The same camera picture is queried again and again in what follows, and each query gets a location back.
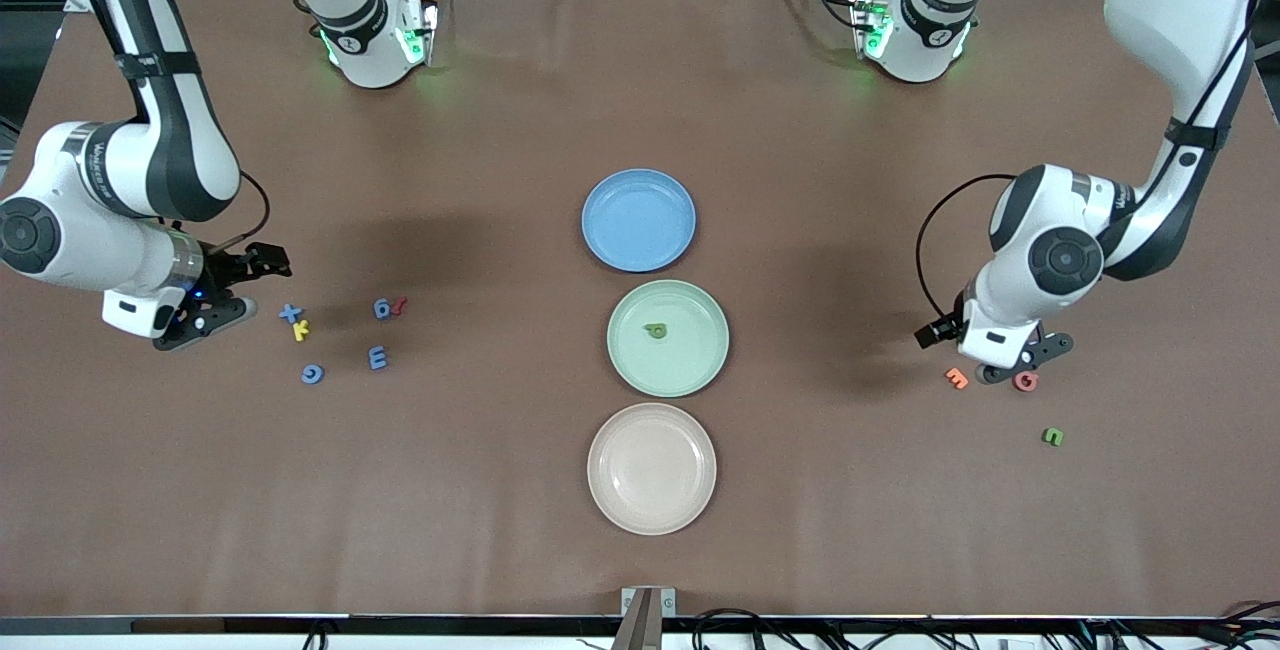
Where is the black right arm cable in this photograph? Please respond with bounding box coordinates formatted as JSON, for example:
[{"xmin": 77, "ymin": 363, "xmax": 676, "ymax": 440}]
[{"xmin": 200, "ymin": 170, "xmax": 271, "ymax": 256}]

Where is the black table edge rail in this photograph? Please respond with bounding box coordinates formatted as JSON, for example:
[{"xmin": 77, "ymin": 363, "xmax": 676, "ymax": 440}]
[{"xmin": 0, "ymin": 614, "xmax": 1280, "ymax": 639}]

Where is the pale cream plate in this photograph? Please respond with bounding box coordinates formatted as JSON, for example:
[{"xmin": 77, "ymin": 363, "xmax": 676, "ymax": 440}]
[{"xmin": 587, "ymin": 403, "xmax": 718, "ymax": 536}]

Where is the silver aluminium mount bracket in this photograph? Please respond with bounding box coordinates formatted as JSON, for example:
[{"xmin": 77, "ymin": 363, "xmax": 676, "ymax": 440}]
[{"xmin": 620, "ymin": 585, "xmax": 678, "ymax": 650}]

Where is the blue plate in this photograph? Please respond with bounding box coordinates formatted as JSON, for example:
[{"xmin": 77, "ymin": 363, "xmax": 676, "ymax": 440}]
[{"xmin": 582, "ymin": 168, "xmax": 697, "ymax": 273}]

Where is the light green plate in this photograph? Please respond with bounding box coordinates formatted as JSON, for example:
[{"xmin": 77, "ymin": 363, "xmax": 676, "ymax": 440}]
[{"xmin": 607, "ymin": 279, "xmax": 731, "ymax": 399}]

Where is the brown table cover sheet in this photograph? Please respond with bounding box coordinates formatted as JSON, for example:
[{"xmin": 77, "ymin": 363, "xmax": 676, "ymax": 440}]
[{"xmin": 0, "ymin": 0, "xmax": 1280, "ymax": 621}]

